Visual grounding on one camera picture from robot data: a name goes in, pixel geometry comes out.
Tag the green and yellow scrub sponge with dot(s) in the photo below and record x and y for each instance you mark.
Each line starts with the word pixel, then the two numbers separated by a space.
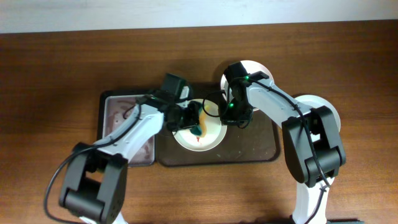
pixel 200 129

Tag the cream plate with red stain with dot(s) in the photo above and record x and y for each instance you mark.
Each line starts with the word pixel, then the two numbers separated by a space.
pixel 213 134

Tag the metal tray with soapy water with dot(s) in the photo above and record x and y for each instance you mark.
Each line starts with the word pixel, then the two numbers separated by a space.
pixel 115 106

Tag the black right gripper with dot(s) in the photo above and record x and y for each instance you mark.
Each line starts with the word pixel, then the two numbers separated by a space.
pixel 229 117

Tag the dark brown serving tray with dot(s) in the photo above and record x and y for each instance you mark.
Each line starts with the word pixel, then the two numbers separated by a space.
pixel 258 142

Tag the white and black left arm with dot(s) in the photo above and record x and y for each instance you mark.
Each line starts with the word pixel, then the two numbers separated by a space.
pixel 95 182

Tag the pale blue plate with stain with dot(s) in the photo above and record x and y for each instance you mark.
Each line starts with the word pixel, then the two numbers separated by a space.
pixel 329 105

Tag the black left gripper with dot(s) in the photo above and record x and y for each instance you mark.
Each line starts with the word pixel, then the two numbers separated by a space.
pixel 193 116

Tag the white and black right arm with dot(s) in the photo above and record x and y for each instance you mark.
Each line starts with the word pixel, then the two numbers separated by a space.
pixel 313 147

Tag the pinkish plate with red stain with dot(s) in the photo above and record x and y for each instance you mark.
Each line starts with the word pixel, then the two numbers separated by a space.
pixel 255 67

